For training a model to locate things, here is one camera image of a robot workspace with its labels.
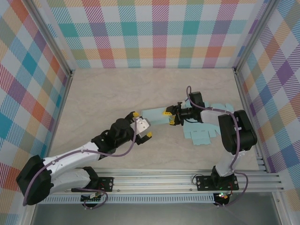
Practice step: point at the light blue paper box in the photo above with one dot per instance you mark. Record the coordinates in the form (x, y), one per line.
(199, 138)
(154, 114)

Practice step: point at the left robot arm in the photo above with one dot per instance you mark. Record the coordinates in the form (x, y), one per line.
(65, 159)

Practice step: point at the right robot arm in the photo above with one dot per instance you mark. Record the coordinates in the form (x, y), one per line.
(236, 136)

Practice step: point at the grey metal panel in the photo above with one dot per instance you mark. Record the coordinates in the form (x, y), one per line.
(152, 215)

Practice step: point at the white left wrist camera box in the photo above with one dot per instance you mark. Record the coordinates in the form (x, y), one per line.
(141, 126)

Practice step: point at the aluminium mounting rail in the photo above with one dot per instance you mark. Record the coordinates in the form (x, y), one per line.
(152, 182)

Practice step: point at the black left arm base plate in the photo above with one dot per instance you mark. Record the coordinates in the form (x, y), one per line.
(106, 184)

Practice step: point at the aluminium side rail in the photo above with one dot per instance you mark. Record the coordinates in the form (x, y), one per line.
(241, 93)
(66, 93)

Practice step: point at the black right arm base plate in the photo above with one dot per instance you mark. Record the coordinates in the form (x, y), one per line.
(204, 184)

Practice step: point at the aluminium frame post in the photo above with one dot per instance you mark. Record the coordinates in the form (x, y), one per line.
(255, 32)
(47, 32)

